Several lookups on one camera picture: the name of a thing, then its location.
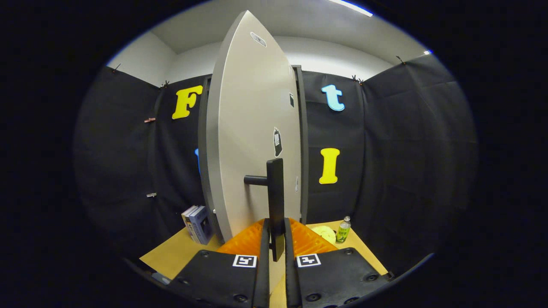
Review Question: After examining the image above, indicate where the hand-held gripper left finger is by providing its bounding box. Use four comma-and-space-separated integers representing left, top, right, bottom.
169, 218, 271, 308

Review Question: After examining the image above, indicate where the green drink bottle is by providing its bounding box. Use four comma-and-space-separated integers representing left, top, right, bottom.
336, 216, 351, 243

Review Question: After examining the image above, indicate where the black door handle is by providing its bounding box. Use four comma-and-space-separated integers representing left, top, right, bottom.
244, 158, 286, 262

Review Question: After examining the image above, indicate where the long ceiling light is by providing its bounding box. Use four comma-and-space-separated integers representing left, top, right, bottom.
328, 0, 374, 18

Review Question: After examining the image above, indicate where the white paperback book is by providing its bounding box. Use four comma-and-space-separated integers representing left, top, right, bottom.
182, 205, 200, 243

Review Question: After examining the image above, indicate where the grey shoe cabinet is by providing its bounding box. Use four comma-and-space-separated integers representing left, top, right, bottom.
197, 64, 310, 244

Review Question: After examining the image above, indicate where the black backdrop cloth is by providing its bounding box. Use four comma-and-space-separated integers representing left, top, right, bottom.
74, 53, 478, 274

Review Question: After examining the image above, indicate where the blue cover book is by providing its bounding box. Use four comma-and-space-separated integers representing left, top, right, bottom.
188, 206, 213, 245

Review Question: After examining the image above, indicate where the beige shoe cabinet door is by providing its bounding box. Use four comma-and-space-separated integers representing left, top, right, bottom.
205, 10, 303, 296

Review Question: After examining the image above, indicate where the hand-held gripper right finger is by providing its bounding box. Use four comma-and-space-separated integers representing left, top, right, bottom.
284, 218, 392, 308

